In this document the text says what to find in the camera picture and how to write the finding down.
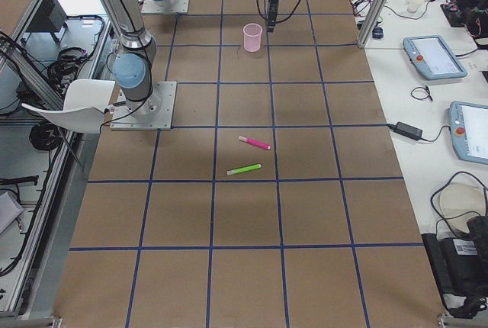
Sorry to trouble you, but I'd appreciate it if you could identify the teach pendant far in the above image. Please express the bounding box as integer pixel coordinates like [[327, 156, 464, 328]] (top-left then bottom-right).
[[403, 35, 467, 80]]

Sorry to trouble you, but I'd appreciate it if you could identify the black power adapter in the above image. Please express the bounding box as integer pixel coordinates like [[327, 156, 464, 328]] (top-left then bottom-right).
[[387, 121, 422, 141]]

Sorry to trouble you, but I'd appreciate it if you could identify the pink mesh cup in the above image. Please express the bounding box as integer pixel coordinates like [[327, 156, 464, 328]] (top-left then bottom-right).
[[242, 23, 262, 53]]

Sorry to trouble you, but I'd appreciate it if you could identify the aluminium frame post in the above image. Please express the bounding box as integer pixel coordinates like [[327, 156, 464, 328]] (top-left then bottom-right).
[[357, 0, 386, 49]]

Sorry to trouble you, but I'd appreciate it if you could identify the teach pendant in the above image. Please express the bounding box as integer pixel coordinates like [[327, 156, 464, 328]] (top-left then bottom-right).
[[448, 101, 487, 164], [403, 35, 467, 80]]

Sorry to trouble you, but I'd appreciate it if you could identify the green pen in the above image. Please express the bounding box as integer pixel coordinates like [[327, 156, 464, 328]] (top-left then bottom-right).
[[226, 163, 262, 175]]

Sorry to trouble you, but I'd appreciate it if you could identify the teach pendant near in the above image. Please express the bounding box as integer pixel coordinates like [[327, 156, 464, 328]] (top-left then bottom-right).
[[448, 101, 487, 164]]

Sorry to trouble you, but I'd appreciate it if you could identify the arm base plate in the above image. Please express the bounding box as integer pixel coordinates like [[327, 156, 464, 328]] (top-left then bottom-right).
[[109, 82, 177, 130], [141, 0, 190, 15]]

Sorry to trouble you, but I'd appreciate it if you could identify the pink pen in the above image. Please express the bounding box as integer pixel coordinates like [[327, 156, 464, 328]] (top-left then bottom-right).
[[238, 136, 271, 150]]

